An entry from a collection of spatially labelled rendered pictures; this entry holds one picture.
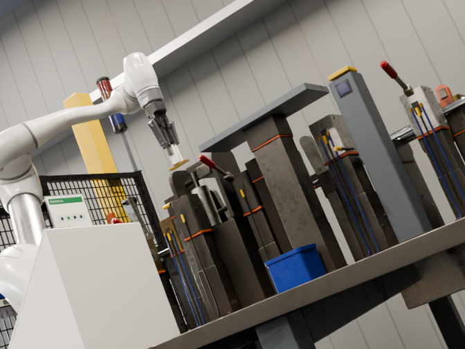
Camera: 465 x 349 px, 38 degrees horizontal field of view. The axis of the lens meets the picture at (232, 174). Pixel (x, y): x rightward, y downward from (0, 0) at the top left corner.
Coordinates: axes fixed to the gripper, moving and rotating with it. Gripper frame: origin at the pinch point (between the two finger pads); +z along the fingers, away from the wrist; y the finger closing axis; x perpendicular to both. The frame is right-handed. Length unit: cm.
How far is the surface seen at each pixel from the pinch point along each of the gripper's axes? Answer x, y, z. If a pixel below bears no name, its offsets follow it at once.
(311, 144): 56, 15, 25
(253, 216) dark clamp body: 33, 23, 37
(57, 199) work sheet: -69, -8, -14
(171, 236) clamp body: 1.9, 22.4, 29.6
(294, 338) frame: 61, 76, 70
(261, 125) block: 55, 37, 18
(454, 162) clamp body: 91, 20, 48
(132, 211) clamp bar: -15.0, 15.4, 13.8
